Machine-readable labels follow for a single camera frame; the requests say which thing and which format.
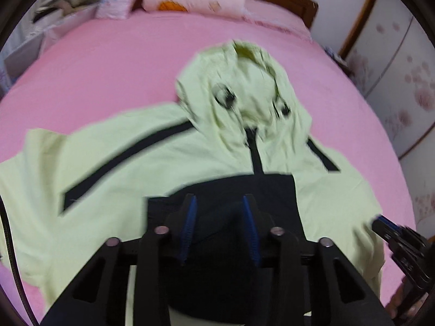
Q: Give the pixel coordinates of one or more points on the small dark object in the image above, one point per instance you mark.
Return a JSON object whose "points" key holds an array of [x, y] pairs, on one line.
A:
{"points": [[334, 57]]}

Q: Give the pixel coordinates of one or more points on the floral sliding wardrobe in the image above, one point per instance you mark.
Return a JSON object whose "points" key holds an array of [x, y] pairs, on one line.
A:
{"points": [[397, 85]]}

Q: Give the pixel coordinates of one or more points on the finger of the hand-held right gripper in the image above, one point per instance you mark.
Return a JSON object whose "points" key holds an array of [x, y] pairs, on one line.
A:
{"points": [[385, 225]]}

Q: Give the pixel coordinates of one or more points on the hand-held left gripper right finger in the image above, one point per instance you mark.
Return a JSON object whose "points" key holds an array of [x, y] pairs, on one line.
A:
{"points": [[250, 225]]}

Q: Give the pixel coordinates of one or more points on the pink bed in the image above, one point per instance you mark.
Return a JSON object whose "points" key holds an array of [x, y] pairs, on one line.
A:
{"points": [[102, 68]]}

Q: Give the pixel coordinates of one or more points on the white cabinet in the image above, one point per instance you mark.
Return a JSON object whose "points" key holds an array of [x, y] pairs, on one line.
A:
{"points": [[37, 40]]}

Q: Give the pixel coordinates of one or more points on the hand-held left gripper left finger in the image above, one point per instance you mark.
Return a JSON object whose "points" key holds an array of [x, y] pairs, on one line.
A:
{"points": [[189, 225]]}

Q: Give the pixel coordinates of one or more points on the person's right hand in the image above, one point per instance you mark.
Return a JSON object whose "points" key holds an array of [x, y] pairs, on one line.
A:
{"points": [[397, 302]]}

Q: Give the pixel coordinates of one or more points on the light green and black hooded jacket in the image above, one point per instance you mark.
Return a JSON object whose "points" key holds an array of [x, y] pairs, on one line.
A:
{"points": [[119, 149]]}

